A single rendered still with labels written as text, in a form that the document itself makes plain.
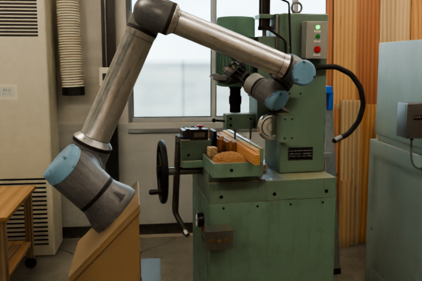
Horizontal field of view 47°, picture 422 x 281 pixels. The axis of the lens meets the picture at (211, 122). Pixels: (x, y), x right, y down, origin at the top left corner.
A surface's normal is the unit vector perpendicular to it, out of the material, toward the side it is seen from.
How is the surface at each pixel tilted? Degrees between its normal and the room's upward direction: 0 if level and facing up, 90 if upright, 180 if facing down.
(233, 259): 90
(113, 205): 63
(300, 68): 94
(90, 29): 90
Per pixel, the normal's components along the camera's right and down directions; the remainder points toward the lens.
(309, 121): 0.20, 0.12
